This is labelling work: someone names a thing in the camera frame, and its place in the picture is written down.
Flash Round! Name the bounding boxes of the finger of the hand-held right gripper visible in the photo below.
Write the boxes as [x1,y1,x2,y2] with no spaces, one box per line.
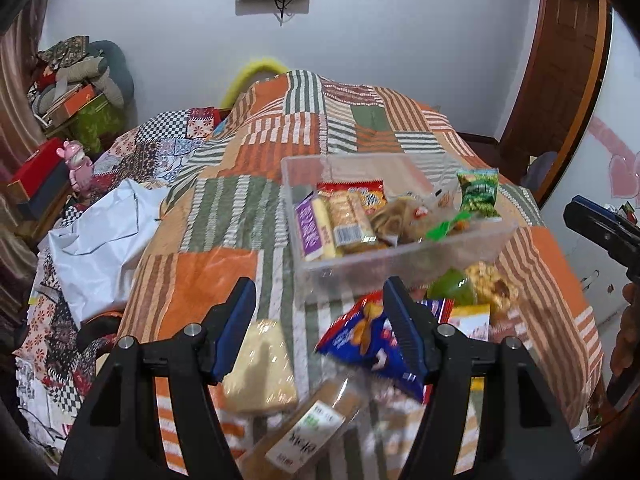
[571,194,640,235]
[563,202,640,263]

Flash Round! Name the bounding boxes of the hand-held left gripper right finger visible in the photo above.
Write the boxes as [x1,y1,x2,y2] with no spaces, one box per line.
[382,276,583,480]

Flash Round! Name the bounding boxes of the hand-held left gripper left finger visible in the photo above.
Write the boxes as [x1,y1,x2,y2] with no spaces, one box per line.
[57,277,258,480]

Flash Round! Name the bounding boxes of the blue snack packet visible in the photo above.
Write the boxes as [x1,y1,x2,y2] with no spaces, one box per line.
[314,294,453,405]

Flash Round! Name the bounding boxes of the clear plastic box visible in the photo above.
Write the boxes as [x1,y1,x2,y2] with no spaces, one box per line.
[280,152,521,306]

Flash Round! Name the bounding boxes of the green labelled clear packet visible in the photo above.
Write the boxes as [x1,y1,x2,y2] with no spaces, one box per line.
[424,209,475,242]

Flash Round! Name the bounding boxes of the beige cracker packet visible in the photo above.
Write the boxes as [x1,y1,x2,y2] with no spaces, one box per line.
[325,191,378,257]

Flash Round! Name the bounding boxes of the green pea packet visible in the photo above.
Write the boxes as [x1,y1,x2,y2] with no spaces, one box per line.
[456,169,502,219]

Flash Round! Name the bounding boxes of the purple and white wafer packet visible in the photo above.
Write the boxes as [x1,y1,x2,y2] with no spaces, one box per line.
[294,194,334,262]

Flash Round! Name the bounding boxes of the red snack packet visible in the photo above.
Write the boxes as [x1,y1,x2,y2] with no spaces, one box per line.
[316,179,389,212]

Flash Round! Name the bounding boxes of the person's right hand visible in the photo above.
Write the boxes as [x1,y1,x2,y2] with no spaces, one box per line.
[607,282,640,378]

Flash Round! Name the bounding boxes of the pink heart stickers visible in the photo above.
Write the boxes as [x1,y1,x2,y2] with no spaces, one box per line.
[589,114,640,202]

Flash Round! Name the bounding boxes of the yellow and white packet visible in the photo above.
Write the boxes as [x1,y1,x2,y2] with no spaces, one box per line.
[444,304,492,343]

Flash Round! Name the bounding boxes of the grey rounded object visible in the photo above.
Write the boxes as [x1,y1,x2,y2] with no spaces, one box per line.
[521,151,559,197]

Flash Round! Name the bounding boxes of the green packet of popcorn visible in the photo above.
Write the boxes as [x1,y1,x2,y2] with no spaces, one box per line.
[426,261,522,320]

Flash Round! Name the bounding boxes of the white sliding wardrobe door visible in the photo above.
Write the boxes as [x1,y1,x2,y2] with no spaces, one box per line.
[539,7,640,341]

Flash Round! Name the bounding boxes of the brown biscuit packet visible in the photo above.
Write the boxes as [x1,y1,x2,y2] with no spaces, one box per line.
[237,376,367,480]

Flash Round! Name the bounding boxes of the striped patchwork blanket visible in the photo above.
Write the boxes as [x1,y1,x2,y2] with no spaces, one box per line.
[116,69,607,480]

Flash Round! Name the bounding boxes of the wooden door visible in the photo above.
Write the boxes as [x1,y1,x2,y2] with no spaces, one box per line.
[499,0,613,206]

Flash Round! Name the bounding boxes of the white cloth bag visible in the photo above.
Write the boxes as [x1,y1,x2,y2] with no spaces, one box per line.
[46,177,170,325]

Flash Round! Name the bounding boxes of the checked patchwork quilt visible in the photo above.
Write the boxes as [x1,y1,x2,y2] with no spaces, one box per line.
[14,106,225,443]

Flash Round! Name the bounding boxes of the pink bunny figure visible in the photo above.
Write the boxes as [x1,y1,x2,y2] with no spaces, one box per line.
[55,140,96,194]

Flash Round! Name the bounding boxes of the dark grey box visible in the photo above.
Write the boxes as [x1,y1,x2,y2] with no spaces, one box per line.
[19,160,72,222]

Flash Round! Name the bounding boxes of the green patterned box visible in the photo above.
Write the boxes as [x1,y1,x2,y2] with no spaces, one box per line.
[69,96,127,154]

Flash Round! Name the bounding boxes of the red box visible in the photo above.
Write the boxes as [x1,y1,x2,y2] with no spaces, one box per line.
[6,138,69,202]

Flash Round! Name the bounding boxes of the yellow padded hoop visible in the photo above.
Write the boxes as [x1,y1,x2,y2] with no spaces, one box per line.
[221,55,289,104]

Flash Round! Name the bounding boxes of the orange box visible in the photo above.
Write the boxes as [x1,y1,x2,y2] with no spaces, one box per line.
[41,83,99,127]

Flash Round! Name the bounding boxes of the teal cushion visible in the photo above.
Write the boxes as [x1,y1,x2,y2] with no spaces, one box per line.
[86,39,136,107]

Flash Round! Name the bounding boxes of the grey plush toy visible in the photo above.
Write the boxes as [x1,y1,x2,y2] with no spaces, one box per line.
[31,54,127,112]

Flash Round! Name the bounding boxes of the striped curtain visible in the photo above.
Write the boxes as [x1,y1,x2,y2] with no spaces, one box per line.
[0,7,53,266]

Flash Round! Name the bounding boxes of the patterned cloth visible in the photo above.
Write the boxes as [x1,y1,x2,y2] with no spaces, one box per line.
[38,34,92,69]

